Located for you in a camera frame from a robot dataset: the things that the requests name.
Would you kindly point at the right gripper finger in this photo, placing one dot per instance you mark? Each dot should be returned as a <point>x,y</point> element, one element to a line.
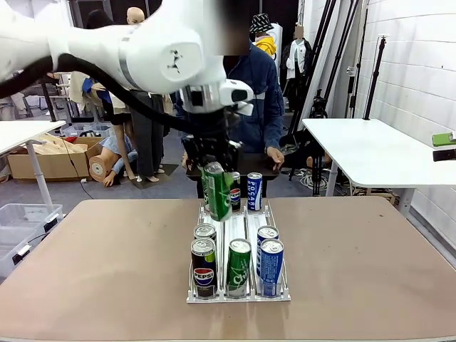
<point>445,155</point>
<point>444,139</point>

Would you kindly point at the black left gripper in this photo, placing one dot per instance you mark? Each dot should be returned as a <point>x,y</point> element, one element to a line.
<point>212,135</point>

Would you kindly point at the black serving tray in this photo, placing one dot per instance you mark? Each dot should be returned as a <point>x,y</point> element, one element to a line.
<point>256,164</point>

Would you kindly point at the black Pepsi can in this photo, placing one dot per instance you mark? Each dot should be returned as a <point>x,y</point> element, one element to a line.
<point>204,274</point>
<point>236,196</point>
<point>204,231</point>

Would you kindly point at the person's left forearm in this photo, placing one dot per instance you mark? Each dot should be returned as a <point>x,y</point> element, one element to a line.
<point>275,135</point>

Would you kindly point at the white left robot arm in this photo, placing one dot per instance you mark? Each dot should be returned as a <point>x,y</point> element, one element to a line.
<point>107,42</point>

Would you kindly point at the person in denim jacket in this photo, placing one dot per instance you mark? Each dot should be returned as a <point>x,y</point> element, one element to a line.
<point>260,107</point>

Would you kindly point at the person's left hand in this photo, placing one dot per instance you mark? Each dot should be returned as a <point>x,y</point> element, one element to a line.
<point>276,158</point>

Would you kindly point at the blue Pocari Sweat can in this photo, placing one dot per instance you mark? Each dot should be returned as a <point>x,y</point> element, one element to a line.
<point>254,194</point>
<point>271,270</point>
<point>267,232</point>

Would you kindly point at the mannequin in navy top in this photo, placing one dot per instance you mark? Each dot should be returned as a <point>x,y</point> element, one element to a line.
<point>146,142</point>

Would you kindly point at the white side table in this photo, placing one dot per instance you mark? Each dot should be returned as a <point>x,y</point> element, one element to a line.
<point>374,153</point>

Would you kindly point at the wooden crate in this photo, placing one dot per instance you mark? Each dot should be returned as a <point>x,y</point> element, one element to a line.
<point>383,196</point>

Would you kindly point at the clear acrylic can rack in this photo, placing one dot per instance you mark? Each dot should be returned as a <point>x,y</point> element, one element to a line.
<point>235,228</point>

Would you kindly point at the black pole stand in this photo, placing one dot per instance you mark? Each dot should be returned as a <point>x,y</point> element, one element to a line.
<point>374,82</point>

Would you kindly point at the black light stand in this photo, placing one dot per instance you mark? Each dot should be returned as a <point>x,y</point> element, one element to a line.
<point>352,92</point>

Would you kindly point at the lying mannequin torso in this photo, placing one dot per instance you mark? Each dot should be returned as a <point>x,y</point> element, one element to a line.
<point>107,156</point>

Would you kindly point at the mannequin in yellow hoodie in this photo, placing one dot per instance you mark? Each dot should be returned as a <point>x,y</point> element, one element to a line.
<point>267,44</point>

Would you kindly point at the mannequin in white jacket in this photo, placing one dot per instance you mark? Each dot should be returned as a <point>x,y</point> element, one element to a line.
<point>297,57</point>

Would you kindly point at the clear plastic storage bin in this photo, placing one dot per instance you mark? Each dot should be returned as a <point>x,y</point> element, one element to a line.
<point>21,213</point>
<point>82,129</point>
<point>10,249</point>

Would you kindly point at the mannequin in white hoodie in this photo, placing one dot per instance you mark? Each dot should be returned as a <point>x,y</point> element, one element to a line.
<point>275,33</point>

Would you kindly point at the mannequin with black hat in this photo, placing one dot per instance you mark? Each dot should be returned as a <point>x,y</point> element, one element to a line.
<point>75,89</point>

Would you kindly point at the brown cardboard box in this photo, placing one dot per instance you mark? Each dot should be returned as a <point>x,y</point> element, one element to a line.
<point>53,165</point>

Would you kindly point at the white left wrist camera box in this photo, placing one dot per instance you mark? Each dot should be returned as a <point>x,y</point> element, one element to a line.
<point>246,108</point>

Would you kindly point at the black camera equipment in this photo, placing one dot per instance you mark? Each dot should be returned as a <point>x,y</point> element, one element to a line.
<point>318,107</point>

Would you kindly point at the black camera tripod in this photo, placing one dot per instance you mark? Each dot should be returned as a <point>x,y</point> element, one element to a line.
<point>50,103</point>

